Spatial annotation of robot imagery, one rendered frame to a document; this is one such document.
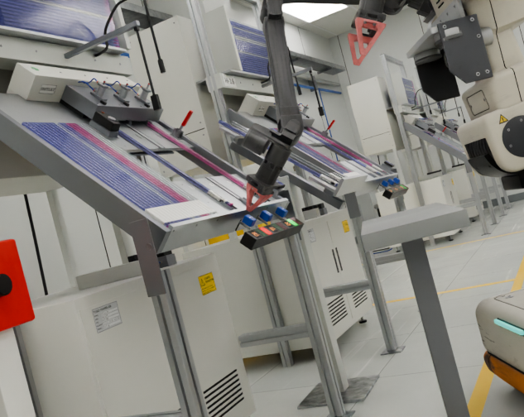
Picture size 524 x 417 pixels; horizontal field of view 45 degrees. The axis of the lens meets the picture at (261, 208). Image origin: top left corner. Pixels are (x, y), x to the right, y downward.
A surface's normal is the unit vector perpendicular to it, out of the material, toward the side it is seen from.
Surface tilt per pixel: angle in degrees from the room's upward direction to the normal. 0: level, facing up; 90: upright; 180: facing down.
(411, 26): 90
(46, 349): 90
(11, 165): 90
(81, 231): 90
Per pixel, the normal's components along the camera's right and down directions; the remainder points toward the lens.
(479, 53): 0.00, -0.01
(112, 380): 0.87, -0.23
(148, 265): -0.43, 0.11
